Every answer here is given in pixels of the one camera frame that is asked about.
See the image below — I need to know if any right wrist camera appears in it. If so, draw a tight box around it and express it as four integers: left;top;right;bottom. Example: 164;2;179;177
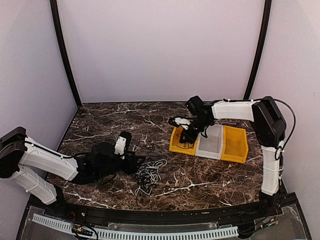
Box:
168;116;194;130

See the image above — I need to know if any black front rail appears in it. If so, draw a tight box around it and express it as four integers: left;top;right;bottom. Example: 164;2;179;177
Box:
29;193;298;227

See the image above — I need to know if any left yellow plastic bin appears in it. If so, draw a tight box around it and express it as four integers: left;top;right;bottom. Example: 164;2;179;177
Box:
169;127;198;156

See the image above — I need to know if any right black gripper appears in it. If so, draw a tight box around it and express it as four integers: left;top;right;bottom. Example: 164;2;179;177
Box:
179;116;212;144

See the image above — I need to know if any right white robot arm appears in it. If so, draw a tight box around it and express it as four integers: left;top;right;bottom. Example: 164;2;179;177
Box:
168;96;289;217

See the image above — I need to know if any left black frame post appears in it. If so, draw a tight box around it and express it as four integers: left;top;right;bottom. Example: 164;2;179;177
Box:
49;0;82;108

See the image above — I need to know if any right black frame post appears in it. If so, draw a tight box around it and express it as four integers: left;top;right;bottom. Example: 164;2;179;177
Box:
243;0;272;100

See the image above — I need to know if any yellow plastic bin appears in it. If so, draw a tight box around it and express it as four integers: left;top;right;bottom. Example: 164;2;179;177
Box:
169;127;198;156
221;125;249;164

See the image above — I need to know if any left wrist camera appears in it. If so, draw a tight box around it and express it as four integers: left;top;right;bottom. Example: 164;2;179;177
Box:
114;131;132;160

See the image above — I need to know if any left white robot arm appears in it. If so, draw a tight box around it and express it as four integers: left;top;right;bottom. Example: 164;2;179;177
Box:
0;126;146;218

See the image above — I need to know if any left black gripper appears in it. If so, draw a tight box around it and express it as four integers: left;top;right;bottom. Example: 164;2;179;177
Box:
96;150;146;180

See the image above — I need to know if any white cable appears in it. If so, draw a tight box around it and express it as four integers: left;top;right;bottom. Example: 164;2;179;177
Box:
134;159;168;196

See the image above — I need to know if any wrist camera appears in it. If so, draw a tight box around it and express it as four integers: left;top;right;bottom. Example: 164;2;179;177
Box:
114;131;132;160
168;116;194;130

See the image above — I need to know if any white slotted cable duct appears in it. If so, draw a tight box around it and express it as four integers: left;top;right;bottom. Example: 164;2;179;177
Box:
32;213;239;240

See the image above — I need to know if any right yellow plastic bin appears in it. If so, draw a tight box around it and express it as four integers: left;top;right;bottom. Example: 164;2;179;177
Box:
221;125;249;164

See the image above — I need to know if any white plastic bin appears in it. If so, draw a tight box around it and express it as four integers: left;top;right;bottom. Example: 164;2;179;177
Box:
195;124;224;160

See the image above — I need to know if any black frame post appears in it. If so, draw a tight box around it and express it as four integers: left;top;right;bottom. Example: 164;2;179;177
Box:
243;0;272;100
49;0;82;108

